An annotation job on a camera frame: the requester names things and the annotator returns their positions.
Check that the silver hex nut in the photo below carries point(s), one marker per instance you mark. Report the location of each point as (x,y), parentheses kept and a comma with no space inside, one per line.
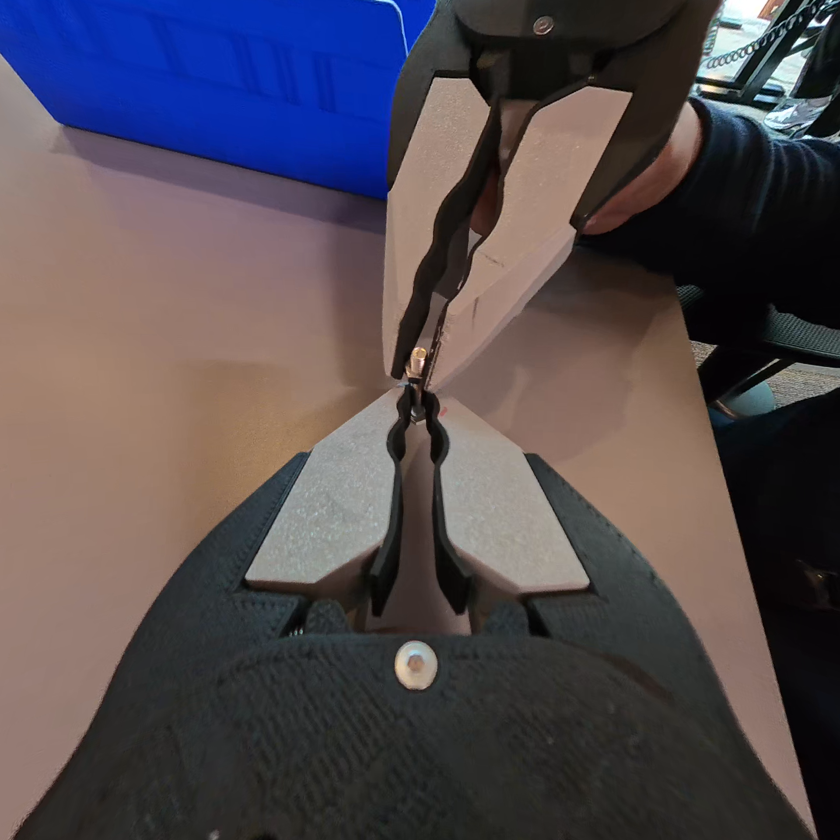
(416,373)

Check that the black office chair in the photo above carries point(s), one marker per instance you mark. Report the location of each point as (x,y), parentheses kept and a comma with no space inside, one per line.
(794,331)

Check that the person's leg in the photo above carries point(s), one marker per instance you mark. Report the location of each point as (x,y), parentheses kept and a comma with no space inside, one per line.
(787,512)

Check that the black metal stand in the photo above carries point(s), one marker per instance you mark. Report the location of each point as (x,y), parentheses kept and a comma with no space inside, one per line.
(764,56)

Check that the blue plastic bin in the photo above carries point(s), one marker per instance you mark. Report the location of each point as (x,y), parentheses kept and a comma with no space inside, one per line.
(197,79)

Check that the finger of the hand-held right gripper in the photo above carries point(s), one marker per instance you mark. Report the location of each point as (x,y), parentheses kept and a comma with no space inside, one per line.
(426,164)
(544,190)

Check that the silver bolt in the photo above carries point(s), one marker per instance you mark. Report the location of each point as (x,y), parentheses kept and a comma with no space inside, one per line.
(418,355)

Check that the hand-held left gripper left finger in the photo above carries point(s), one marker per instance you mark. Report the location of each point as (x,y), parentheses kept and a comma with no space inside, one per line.
(321,518)

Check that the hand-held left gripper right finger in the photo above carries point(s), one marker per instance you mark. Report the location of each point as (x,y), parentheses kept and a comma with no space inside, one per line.
(505,518)

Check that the person's right forearm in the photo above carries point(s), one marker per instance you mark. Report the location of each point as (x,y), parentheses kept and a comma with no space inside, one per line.
(761,210)

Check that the person's right hand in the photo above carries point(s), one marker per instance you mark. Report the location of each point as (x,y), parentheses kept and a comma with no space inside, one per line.
(669,164)

